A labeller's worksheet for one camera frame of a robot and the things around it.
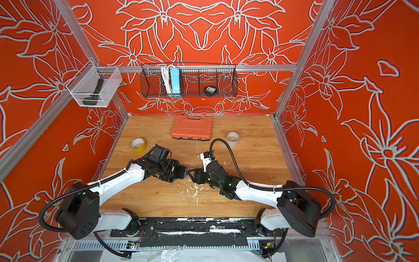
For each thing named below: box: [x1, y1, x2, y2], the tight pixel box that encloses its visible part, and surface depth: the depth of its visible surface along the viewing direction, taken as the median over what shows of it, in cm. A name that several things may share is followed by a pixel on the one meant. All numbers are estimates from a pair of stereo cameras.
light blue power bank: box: [170, 68, 181, 95], surface depth 92 cm
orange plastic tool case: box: [171, 115, 213, 141], surface depth 108 cm
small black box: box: [204, 86, 217, 94], surface depth 97 cm
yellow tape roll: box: [130, 137, 148, 154], surface depth 104 cm
